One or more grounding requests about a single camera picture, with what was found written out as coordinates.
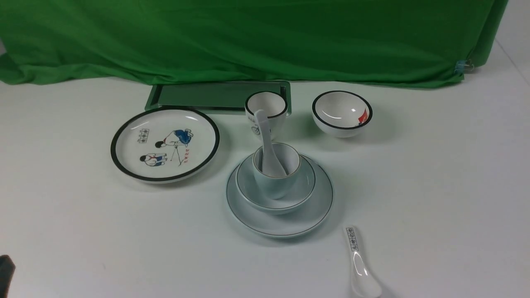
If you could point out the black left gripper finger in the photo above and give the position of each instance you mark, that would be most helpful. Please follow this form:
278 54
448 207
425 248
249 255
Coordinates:
7 269

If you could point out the pale blue shallow bowl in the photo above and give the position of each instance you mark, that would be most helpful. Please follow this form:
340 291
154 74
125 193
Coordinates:
295 197

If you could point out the pale blue plain cup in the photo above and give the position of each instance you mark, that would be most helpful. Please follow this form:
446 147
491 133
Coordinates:
277 187

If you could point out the plain white ceramic spoon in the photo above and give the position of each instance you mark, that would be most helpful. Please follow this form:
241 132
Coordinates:
271 166

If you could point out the black-rimmed illustrated plate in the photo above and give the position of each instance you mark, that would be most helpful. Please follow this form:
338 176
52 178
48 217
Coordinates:
165 145

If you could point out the green rectangular tray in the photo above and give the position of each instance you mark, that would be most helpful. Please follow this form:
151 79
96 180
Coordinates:
214 97

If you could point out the pale blue large plate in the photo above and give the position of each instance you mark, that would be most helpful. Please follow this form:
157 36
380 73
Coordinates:
319 206

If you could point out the white cup with bicycle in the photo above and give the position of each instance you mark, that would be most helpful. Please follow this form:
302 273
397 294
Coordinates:
275 107

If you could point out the white spoon with label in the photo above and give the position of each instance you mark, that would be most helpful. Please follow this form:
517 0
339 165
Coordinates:
363 284

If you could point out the black-rimmed small white bowl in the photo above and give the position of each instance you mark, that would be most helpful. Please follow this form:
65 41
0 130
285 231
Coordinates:
341 114

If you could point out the green backdrop cloth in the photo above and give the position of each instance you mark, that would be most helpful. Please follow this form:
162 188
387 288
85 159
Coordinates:
398 43

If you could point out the blue binder clip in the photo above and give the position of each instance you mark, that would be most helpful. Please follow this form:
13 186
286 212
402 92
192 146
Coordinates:
464 66

